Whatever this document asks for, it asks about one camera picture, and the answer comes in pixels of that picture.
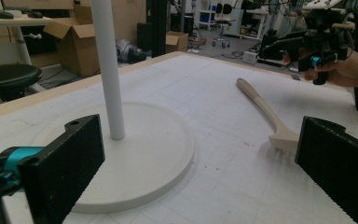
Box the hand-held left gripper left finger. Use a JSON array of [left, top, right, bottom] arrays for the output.
[[18, 114, 105, 224]]

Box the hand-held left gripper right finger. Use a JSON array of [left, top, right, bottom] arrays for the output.
[[295, 116, 358, 224]]

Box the black equipment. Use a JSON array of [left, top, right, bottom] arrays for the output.
[[258, 29, 306, 62]]

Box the small white box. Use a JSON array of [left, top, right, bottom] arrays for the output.
[[241, 50, 259, 65]]

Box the white stand with round base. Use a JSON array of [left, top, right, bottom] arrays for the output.
[[31, 0, 196, 215]]

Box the office chair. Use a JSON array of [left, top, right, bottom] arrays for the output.
[[211, 3, 237, 49]]

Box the black round stool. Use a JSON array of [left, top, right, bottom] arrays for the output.
[[0, 63, 44, 103]]

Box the white shelf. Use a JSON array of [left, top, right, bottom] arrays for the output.
[[198, 0, 219, 31]]

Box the large open cardboard box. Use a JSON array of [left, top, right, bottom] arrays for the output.
[[43, 17, 101, 77]]

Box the small cardboard box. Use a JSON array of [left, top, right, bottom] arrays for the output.
[[165, 31, 189, 54]]

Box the grey bag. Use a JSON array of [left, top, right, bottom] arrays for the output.
[[115, 38, 149, 65]]

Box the white desk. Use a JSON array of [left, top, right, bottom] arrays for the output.
[[0, 13, 56, 67]]

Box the black pillar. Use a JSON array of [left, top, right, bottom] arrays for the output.
[[145, 0, 168, 59]]

